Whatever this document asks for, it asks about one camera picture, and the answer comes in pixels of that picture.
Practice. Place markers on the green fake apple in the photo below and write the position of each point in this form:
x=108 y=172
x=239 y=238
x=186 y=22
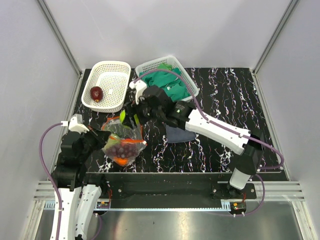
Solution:
x=122 y=116

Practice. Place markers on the left connector box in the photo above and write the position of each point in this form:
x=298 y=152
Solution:
x=103 y=204

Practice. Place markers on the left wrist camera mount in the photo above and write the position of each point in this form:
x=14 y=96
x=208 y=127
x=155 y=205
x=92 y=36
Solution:
x=75 y=124

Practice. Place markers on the orange fake fruit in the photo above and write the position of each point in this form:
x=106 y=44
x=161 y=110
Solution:
x=121 y=161

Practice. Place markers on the green cloth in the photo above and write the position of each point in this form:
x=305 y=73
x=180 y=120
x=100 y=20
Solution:
x=172 y=85

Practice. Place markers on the clear zip top bag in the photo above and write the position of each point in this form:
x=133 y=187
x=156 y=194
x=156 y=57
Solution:
x=124 y=134

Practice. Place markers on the right connector box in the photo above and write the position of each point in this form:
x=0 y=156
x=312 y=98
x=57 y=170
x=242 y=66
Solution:
x=238 y=207

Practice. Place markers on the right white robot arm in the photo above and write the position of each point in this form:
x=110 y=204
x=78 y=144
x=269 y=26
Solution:
x=186 y=116

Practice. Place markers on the white rectangular plastic basket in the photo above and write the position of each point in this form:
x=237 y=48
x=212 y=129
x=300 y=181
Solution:
x=151 y=65

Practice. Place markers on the black marble pattern mat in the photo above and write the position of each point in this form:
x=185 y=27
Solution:
x=226 y=93

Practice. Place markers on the white oval perforated basket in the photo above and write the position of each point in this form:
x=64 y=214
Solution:
x=112 y=77

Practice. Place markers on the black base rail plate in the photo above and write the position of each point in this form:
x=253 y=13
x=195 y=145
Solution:
x=164 y=191

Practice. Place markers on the dark red fake apple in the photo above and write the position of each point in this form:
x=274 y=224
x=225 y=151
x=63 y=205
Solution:
x=96 y=93

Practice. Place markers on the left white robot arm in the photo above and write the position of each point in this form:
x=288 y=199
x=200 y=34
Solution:
x=76 y=191

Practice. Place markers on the purple fake grapes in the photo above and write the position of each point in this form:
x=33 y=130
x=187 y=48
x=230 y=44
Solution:
x=123 y=150

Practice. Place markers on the pale green fake cabbage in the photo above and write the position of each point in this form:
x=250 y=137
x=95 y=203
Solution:
x=111 y=142

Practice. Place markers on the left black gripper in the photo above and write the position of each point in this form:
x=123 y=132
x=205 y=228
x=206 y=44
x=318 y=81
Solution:
x=101 y=136

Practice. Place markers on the grey folded towel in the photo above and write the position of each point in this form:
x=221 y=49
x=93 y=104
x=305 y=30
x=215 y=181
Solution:
x=177 y=135

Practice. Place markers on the connector box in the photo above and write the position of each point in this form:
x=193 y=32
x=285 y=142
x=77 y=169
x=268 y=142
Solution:
x=103 y=204
x=238 y=207

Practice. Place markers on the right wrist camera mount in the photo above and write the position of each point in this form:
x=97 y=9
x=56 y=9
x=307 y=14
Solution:
x=138 y=86

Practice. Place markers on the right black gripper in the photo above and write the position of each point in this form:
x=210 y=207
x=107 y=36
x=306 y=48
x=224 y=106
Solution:
x=130 y=108

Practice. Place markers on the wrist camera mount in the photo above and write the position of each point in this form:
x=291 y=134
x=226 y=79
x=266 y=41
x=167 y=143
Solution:
x=75 y=124
x=138 y=86

